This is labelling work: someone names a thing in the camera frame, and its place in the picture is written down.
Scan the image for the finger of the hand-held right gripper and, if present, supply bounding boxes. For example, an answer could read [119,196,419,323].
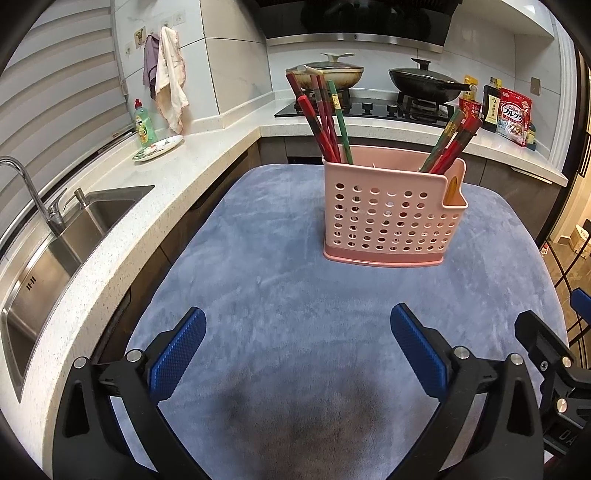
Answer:
[515,310,578,371]
[570,288,591,325]

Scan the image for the cardboard box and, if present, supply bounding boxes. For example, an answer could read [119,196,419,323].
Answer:
[570,222,591,253]

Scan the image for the green dish soap bottle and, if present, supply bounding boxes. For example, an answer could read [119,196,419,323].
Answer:
[133,98,156,149]

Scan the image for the black range hood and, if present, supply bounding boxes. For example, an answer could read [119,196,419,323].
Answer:
[256,0,456,49]

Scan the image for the maroon chopstick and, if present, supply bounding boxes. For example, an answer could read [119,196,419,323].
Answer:
[285,71,340,162]
[436,124,484,176]
[311,74,343,163]

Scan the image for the black wok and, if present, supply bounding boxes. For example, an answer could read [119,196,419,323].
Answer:
[388,58,476,105]

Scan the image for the blue-grey plush mat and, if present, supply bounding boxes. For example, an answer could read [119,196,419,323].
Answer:
[111,162,571,480]

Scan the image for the red and white cereal bag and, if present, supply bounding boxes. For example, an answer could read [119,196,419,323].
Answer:
[498,88,533,148]

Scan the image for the green chopstick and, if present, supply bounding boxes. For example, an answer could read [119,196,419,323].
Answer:
[419,108,464,172]
[327,80,354,165]

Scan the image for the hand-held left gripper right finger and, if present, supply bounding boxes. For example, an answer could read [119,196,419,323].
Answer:
[390,302,546,480]

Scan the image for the dark soy sauce bottle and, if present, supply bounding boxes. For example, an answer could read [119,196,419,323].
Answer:
[482,78,503,134]

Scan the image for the white plate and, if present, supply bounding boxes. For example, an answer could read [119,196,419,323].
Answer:
[131,135,185,162]

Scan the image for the white hanging cloth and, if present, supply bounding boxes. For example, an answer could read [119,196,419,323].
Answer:
[154,26,190,136]

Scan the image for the stainless steel sink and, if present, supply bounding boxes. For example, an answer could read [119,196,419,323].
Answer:
[0,185,156,403]

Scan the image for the black gas cooktop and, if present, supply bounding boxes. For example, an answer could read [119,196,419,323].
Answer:
[274,93,456,128]

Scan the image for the chrome sink faucet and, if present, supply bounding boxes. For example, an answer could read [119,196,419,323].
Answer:
[0,157,68,237]

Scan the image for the red chopstick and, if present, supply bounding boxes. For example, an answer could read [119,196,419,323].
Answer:
[297,95,341,163]
[429,115,481,175]

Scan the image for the purple hanging cloth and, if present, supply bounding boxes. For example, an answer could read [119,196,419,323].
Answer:
[142,34,162,100]

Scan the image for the pink perforated plastic utensil holder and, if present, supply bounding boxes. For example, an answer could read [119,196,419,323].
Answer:
[322,144,468,267]

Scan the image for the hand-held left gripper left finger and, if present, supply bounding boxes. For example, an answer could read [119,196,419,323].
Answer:
[51,306,208,480]

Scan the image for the lidded cooking pot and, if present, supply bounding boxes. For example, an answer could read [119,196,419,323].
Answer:
[293,52,365,91]

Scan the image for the white window blinds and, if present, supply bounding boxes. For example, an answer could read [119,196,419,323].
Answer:
[0,9,129,243]

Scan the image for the red seasoning box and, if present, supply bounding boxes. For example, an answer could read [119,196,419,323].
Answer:
[459,97,484,133]

